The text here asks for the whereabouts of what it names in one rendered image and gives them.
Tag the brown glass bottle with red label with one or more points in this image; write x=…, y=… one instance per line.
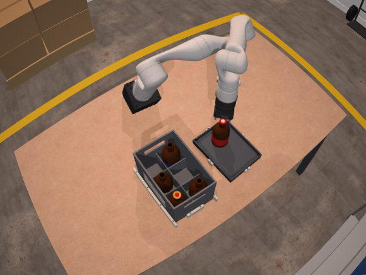
x=220, y=134

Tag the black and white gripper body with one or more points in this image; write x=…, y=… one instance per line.
x=225, y=104

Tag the dark grey divided crate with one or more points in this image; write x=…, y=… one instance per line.
x=183, y=172

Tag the brown bottle with green band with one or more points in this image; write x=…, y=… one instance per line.
x=177, y=198

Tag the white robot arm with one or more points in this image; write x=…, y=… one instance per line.
x=230, y=59

